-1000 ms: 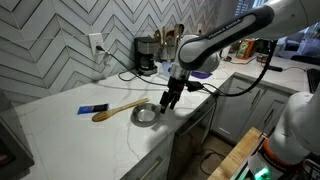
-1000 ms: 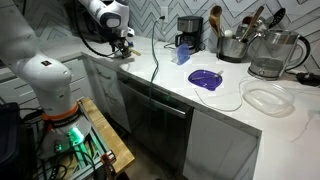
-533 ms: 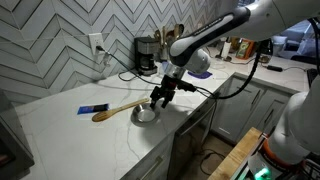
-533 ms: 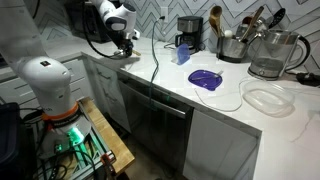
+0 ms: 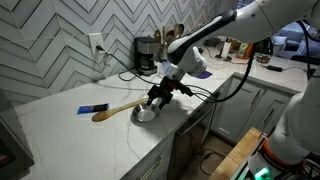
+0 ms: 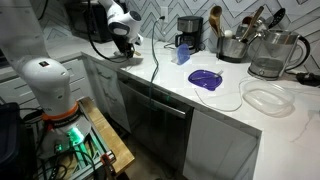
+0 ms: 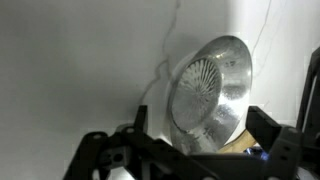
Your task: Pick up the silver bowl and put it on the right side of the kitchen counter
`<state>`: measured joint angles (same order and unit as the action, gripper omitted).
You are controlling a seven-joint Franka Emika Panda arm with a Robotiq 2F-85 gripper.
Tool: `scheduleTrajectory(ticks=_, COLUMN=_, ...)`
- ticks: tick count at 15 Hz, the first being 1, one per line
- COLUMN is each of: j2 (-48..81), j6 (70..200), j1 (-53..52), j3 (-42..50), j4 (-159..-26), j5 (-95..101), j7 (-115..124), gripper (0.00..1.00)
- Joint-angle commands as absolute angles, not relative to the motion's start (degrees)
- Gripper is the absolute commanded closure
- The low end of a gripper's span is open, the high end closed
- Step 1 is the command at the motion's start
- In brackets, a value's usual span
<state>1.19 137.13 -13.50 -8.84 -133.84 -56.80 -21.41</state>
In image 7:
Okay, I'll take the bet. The silver metal bowl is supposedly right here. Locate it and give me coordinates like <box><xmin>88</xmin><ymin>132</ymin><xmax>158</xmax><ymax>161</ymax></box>
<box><xmin>165</xmin><ymin>34</ymin><xmax>253</xmax><ymax>156</ymax></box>

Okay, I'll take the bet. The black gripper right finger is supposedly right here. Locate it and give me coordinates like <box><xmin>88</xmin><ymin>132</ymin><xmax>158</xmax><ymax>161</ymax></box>
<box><xmin>245</xmin><ymin>105</ymin><xmax>320</xmax><ymax>180</ymax></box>

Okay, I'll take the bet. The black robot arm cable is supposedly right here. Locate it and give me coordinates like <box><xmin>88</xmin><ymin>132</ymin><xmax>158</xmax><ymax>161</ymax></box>
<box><xmin>295</xmin><ymin>46</ymin><xmax>320</xmax><ymax>134</ymax></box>

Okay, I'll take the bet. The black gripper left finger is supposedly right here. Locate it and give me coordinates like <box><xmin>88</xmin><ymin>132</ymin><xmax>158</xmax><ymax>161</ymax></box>
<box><xmin>62</xmin><ymin>104</ymin><xmax>216</xmax><ymax>180</ymax></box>

